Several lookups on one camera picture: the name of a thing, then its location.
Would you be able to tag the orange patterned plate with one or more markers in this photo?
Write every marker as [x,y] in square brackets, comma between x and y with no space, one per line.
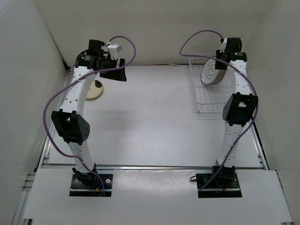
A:
[223,74]

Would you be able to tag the aluminium rail frame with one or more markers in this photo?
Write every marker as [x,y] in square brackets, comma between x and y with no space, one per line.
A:
[145,132]

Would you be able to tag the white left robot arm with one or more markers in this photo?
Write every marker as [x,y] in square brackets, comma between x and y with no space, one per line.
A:
[69,121]

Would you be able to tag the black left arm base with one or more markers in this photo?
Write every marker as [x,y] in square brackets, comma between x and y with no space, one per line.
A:
[89,185]

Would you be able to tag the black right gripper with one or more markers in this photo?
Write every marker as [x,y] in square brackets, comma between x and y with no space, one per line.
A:
[218,66]

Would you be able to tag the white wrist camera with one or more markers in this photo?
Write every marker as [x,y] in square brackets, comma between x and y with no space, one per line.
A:
[223,45]
[113,50]

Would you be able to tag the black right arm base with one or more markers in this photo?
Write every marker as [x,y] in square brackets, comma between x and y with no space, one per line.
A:
[224,185]

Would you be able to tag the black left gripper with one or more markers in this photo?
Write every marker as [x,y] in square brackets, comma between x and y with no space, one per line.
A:
[116,74]

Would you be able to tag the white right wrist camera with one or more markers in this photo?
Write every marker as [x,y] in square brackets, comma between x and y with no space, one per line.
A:
[223,45]

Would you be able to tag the white blue-rimmed plate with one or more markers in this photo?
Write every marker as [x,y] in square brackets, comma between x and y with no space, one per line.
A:
[220,76]
[208,72]

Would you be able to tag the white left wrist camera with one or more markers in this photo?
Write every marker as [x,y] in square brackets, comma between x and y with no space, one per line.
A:
[113,50]

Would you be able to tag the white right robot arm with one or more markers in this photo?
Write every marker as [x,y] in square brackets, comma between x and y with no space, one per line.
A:
[239,108]

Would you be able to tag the white wire dish rack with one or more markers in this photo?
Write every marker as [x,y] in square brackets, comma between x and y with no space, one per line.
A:
[208,99]

